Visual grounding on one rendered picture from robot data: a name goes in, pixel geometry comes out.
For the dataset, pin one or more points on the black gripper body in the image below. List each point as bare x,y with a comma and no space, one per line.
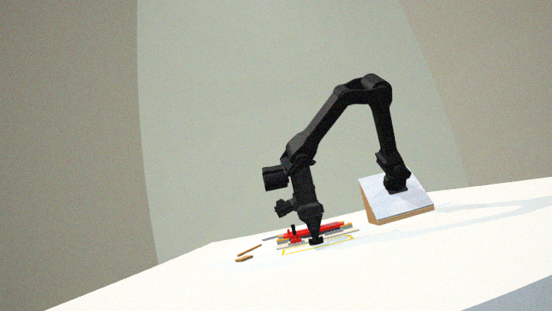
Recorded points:
306,198

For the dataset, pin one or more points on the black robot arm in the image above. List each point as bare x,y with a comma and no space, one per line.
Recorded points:
302,148

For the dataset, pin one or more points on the black wheel with white hub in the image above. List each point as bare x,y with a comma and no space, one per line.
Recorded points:
320,240

